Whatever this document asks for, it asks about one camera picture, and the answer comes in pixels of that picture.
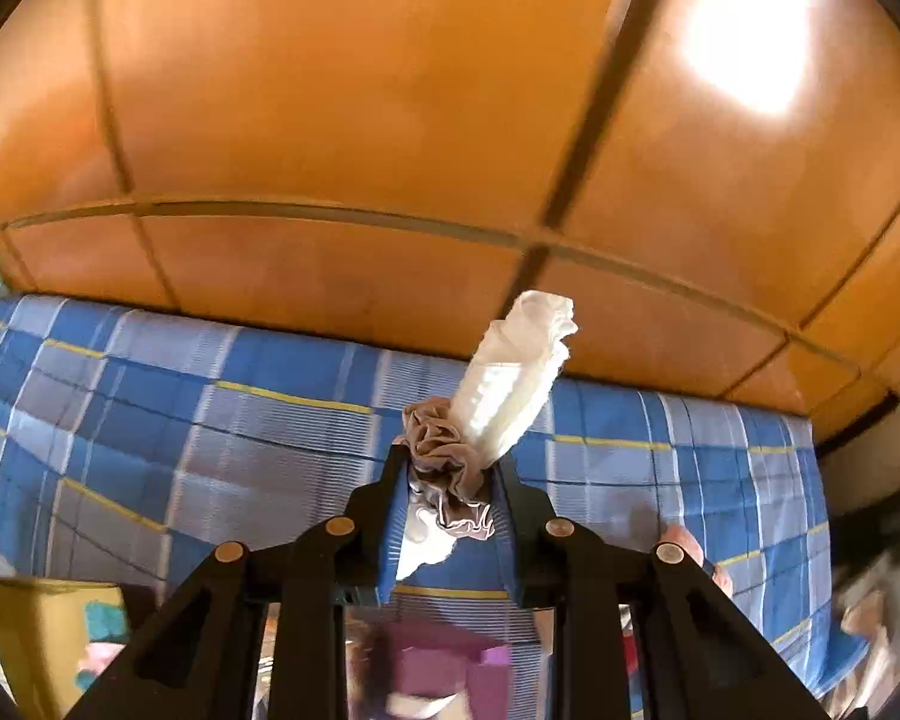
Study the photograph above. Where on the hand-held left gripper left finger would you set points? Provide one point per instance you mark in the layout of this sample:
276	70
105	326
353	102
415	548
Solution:
390	540

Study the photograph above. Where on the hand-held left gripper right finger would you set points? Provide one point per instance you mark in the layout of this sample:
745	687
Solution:
507	540

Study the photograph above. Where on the taupe satin scrunchie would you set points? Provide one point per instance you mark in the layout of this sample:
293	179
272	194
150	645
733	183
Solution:
439	450

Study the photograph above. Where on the purple box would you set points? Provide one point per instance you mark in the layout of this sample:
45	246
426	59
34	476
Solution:
435	660

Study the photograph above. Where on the white cloth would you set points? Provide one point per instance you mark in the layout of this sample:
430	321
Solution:
506	382

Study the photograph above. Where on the yellow cardboard box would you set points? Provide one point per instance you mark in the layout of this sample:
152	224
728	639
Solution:
30	637

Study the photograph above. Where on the pink round object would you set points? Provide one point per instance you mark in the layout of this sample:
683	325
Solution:
682	538

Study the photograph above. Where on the blue plaid bed sheet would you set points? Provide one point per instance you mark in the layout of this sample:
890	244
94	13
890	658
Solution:
195	420

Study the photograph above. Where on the wooden wardrobe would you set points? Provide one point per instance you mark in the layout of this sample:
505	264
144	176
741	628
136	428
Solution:
345	127

